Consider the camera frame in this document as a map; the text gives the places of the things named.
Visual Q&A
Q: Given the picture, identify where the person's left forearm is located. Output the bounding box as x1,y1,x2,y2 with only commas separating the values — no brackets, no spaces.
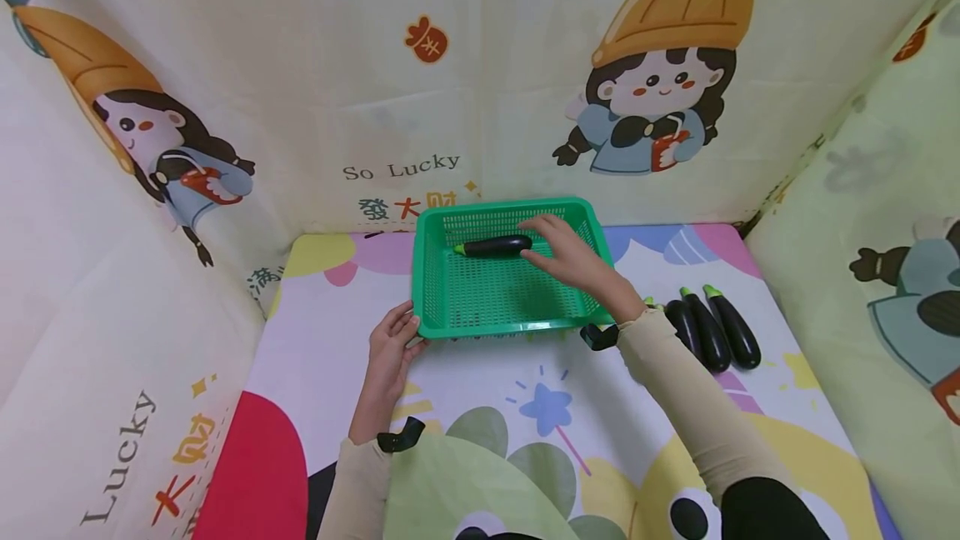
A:
316,435,397,540

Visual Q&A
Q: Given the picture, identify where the black wrist band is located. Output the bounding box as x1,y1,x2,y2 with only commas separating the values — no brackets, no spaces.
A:
376,416,428,454
578,322,622,353

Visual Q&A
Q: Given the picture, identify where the dark purple eggplant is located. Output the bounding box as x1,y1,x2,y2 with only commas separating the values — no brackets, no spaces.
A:
452,234,534,259
678,287,733,374
644,297,704,363
702,283,763,372

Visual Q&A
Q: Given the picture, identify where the person's right hand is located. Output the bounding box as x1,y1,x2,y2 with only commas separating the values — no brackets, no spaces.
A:
517,213,648,325

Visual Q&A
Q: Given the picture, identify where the person's left hand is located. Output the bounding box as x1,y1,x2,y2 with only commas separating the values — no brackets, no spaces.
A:
347,300,431,446

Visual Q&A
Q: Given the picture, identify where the green plastic basket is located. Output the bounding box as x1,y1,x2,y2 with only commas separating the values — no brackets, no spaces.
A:
412,197,618,340

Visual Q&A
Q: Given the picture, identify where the person's right forearm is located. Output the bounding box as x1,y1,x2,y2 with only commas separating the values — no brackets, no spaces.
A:
615,308,831,540

